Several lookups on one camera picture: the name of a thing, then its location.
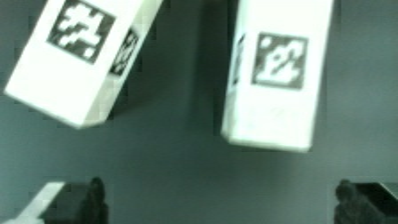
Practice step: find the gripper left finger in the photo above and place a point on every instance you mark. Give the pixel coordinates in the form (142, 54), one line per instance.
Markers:
(69, 203)

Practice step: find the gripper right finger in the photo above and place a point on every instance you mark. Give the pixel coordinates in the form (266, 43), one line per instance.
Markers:
(367, 203)

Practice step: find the white leg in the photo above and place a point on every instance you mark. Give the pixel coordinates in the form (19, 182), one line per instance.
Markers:
(79, 57)
(278, 59)

